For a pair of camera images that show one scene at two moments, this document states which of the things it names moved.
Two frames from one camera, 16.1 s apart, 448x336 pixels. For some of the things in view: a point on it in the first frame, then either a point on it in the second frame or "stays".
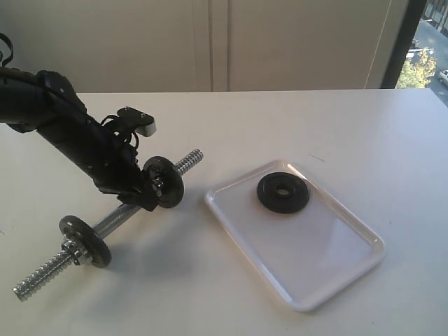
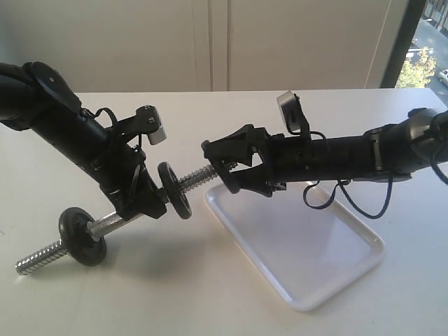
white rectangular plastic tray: (306, 255) stays
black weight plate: (273, 201) → (232, 180)
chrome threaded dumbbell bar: (67, 261) → (98, 227)
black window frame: (412, 17) stays
